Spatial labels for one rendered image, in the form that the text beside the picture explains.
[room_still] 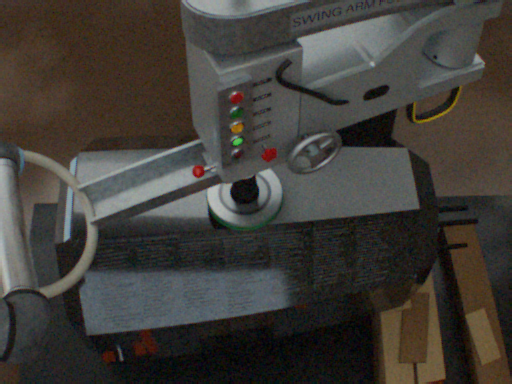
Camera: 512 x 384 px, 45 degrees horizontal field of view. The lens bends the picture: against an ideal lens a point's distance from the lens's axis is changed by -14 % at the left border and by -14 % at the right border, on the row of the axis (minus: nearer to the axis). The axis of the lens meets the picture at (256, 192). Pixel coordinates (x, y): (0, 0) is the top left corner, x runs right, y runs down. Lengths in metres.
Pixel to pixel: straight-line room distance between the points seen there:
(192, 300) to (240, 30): 1.00
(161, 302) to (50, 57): 2.03
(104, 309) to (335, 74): 1.03
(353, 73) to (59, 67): 2.32
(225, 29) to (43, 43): 2.64
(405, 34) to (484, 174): 1.72
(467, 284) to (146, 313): 1.37
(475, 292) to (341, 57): 1.46
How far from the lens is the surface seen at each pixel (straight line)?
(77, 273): 1.66
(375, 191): 2.13
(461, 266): 2.88
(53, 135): 3.40
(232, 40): 1.38
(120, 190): 1.83
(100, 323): 2.17
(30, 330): 1.13
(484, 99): 3.63
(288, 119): 1.65
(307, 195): 2.10
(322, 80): 1.63
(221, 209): 2.01
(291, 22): 1.40
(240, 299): 2.11
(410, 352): 2.54
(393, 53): 1.68
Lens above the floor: 2.58
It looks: 58 degrees down
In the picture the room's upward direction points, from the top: straight up
